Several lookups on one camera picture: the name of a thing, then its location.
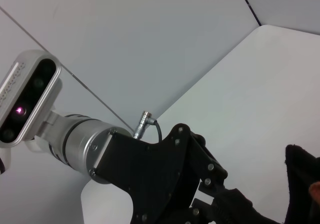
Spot left gripper connector cable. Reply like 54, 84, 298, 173
133, 110, 163, 142

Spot black food bag orange straps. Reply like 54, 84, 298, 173
214, 143, 320, 224

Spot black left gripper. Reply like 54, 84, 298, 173
91, 123, 229, 224

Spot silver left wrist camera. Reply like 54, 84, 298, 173
0, 50, 63, 148

